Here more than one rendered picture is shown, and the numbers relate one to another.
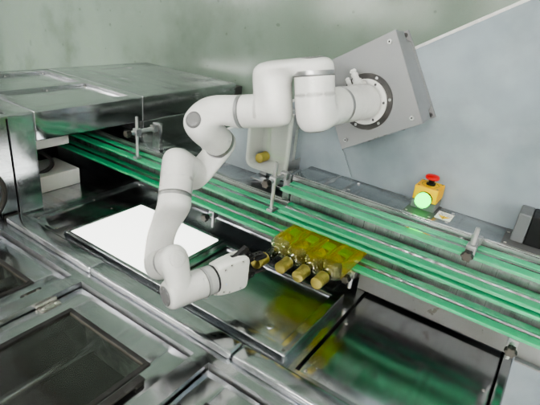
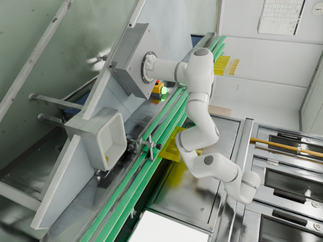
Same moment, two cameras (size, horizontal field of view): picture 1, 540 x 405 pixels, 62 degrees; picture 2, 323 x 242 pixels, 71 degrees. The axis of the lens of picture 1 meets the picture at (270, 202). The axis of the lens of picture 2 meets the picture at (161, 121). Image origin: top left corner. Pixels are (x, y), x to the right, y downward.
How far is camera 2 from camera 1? 1.58 m
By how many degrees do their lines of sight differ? 80
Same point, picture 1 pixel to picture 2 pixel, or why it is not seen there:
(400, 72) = (155, 43)
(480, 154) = not seen: hidden behind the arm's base
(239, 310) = (212, 181)
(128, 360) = (265, 224)
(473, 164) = not seen: hidden behind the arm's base
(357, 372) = (217, 143)
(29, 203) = not seen: outside the picture
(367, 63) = (144, 48)
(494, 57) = (151, 18)
